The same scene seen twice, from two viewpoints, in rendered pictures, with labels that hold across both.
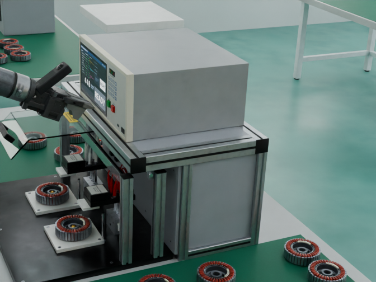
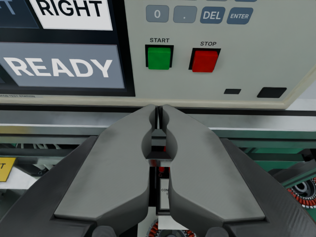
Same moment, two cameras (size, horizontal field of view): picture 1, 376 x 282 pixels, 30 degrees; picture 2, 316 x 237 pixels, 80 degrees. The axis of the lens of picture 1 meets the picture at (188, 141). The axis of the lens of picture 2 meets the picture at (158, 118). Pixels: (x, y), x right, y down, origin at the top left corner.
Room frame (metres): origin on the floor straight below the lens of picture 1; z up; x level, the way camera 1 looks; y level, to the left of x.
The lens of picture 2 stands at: (1.91, 0.36, 1.29)
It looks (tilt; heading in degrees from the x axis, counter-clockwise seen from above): 56 degrees down; 295
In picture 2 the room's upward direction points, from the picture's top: 2 degrees clockwise
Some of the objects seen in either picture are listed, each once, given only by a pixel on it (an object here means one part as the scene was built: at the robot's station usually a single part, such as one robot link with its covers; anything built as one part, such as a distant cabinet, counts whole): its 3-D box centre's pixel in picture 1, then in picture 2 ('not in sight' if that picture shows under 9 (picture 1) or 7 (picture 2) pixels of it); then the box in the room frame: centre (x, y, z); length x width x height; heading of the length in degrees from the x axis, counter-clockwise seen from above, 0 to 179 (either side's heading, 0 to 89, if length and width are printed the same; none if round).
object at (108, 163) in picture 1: (91, 141); (97, 158); (2.03, 0.30, 1.03); 0.62 x 0.01 x 0.03; 27
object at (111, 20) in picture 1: (130, 62); not in sight; (3.05, 0.28, 0.98); 0.37 x 0.35 x 0.46; 27
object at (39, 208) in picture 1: (52, 200); not in sight; (2.09, 0.45, 0.78); 0.15 x 0.15 x 0.01; 27
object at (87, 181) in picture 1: (93, 187); not in sight; (2.16, 0.32, 0.80); 0.08 x 0.05 x 0.06; 27
